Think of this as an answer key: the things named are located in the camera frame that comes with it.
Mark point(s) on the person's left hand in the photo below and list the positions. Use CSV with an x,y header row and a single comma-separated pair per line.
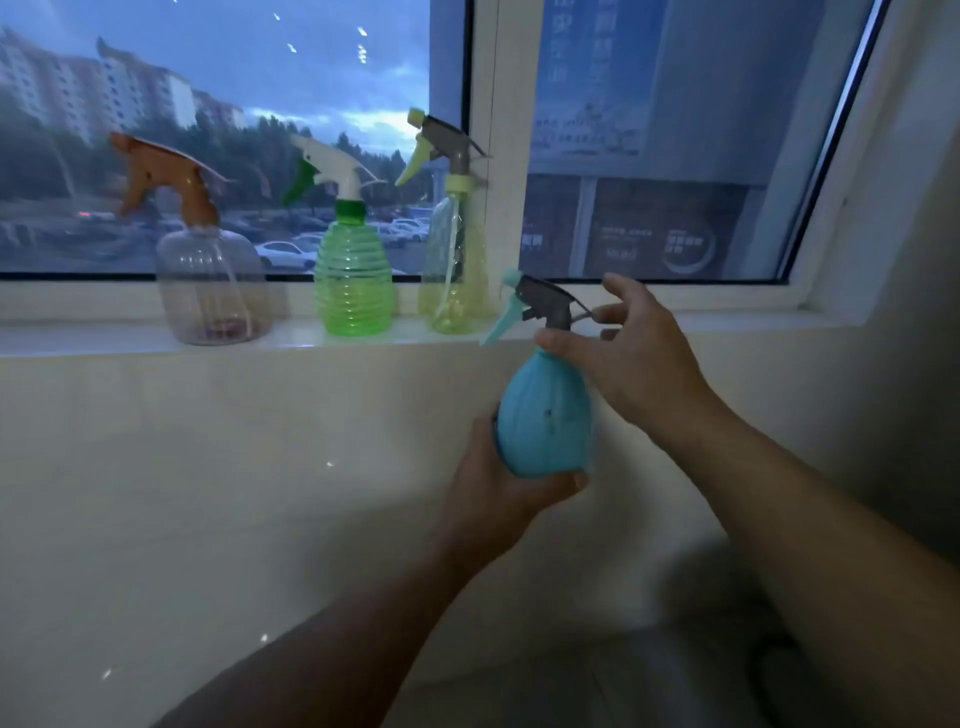
x,y
480,502

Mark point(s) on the person's right hand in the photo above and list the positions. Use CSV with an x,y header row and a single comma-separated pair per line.
x,y
645,367

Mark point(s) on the person's right middle finger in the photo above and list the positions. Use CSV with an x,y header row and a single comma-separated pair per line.
x,y
609,313

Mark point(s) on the person's left thumb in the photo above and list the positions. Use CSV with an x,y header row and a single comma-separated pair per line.
x,y
559,489

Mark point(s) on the person's right thumb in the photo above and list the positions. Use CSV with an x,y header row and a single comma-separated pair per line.
x,y
568,346

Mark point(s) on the blue spray bottle grey trigger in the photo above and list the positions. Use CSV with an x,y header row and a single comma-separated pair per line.
x,y
544,412

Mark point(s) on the person's right forearm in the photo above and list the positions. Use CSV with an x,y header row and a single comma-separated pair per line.
x,y
825,555

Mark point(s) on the person's left forearm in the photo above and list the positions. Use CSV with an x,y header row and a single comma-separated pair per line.
x,y
352,637

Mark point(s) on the yellow spray bottle grey trigger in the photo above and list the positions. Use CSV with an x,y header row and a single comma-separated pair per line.
x,y
454,255

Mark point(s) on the green ribbed spray bottle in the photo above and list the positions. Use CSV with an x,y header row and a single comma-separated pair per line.
x,y
353,277

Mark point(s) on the blue poster behind window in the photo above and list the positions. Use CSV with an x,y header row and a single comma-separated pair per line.
x,y
596,75

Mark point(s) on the white parked car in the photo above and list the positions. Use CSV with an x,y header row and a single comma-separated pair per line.
x,y
285,255

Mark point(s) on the clear spray bottle orange trigger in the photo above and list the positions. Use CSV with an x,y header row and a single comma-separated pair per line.
x,y
214,285

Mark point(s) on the white window sill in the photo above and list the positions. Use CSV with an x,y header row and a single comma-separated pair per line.
x,y
112,337

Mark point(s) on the apartment buildings outside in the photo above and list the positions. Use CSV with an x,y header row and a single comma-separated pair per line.
x,y
97,90

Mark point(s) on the white window frame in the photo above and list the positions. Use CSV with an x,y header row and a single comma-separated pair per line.
x,y
510,112

